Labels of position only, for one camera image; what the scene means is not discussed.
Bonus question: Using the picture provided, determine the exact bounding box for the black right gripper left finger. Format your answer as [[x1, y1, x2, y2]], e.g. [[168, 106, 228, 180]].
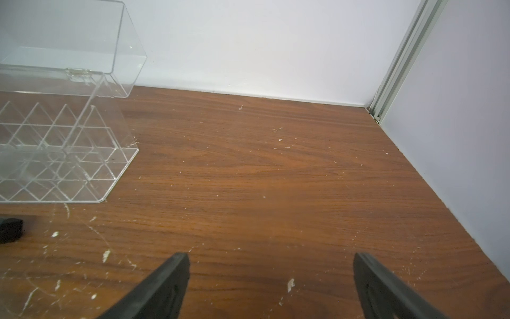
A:
[[99, 253, 190, 318]]

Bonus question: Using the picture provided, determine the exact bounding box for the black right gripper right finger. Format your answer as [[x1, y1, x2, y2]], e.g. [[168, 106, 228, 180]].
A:
[[353, 253, 446, 318]]

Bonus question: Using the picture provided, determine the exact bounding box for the clear acrylic lipstick organizer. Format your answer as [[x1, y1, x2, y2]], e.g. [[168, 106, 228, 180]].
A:
[[1, 1, 147, 203]]

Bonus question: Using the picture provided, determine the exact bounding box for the black lipstick tube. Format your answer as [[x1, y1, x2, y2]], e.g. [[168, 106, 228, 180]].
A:
[[0, 217, 23, 244]]

